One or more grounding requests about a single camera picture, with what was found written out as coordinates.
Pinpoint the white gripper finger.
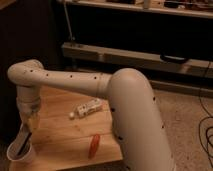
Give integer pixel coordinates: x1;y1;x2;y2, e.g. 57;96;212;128
11;124;30;157

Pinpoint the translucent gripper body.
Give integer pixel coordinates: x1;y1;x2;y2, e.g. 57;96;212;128
24;108;40;133

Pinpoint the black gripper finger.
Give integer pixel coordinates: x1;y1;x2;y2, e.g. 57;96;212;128
17;132;32;155

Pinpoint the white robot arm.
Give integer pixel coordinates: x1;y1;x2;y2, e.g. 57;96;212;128
7;60;176;171

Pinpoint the white ceramic cup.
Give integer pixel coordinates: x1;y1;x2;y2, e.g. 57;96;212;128
6;141;36;163

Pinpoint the white plastic bottle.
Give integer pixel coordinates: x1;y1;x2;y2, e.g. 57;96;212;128
69;98;102;119

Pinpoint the orange carrot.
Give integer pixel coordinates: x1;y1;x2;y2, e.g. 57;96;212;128
88;134;100;159

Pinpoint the metal rod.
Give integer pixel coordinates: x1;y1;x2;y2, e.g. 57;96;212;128
63;0;75;46

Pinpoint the wooden shelf unit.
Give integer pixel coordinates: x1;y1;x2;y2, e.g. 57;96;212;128
62;0;213;98

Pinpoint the black handle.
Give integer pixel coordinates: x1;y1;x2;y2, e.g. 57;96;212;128
160;55;189;64

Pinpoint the black cable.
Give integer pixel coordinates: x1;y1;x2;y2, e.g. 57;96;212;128
198;61;213;160

